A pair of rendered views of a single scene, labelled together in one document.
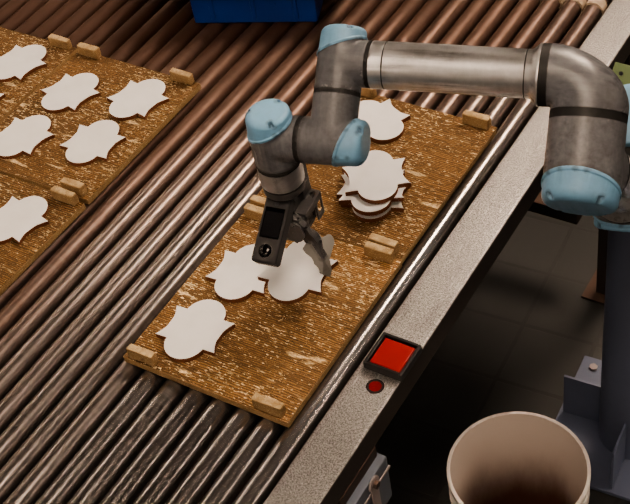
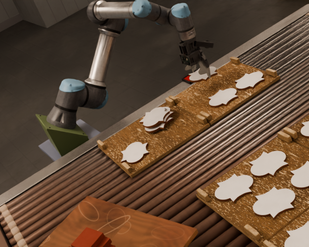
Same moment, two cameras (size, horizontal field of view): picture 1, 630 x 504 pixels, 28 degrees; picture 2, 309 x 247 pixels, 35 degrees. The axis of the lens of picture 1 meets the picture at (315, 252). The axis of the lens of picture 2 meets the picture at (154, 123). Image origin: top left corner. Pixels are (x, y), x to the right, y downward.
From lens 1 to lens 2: 362 cm
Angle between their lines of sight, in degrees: 99
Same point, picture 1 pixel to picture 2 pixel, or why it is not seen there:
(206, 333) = (245, 78)
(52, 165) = (295, 156)
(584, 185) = not seen: hidden behind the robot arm
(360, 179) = (160, 114)
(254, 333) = (229, 81)
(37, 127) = (300, 177)
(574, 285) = not seen: outside the picture
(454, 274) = (156, 101)
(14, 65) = not seen: outside the picture
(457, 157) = (120, 134)
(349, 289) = (191, 92)
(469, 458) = not seen: hidden behind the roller
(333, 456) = (224, 58)
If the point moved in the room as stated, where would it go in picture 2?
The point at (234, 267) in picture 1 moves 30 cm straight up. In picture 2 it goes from (225, 98) to (206, 39)
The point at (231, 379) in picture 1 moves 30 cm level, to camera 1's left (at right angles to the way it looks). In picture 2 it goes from (244, 69) to (307, 61)
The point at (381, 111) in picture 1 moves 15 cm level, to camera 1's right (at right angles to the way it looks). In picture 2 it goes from (129, 155) to (99, 157)
